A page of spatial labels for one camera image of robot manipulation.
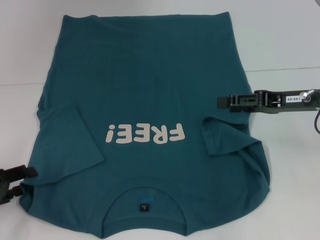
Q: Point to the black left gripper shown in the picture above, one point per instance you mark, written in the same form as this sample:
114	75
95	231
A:
3	185

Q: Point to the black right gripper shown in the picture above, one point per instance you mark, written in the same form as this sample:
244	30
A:
287	102

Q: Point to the teal FREE! print t-shirt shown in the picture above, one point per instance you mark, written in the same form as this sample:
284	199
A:
150	75

